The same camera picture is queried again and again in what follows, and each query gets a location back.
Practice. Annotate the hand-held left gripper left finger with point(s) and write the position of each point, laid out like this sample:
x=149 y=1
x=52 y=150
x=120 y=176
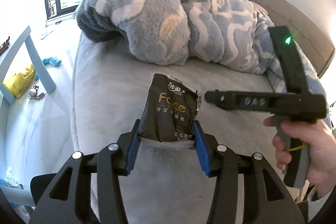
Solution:
x=131 y=153

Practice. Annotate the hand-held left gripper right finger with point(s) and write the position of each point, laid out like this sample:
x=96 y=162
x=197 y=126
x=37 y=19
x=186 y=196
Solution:
x=203 y=153

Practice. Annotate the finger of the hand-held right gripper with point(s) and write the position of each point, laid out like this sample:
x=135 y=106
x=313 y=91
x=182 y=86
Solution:
x=223 y=100

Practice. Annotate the black tissue packet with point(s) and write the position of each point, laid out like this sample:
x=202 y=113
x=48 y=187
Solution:
x=165 y=111

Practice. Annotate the person's right forearm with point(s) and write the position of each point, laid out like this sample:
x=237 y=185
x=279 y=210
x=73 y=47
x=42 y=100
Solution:
x=320 y=205

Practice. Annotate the person's right hand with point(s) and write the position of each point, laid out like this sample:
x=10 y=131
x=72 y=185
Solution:
x=320 y=150

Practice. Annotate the grey bed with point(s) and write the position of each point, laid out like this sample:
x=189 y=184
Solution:
x=110 y=108

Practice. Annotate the grey padded headboard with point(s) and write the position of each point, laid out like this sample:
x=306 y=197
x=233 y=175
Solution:
x=294 y=14

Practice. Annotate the grey blue patterned fleece blanket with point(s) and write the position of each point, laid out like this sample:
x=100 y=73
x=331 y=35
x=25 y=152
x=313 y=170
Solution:
x=162 y=16

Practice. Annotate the blue toy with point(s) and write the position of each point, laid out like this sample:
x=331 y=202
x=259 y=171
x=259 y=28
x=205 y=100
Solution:
x=52 y=61

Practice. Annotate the pale blue table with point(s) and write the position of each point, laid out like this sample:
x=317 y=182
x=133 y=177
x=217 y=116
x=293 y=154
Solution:
x=39 y=66

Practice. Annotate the yellow plastic bag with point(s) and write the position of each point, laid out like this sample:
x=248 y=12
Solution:
x=18 y=81

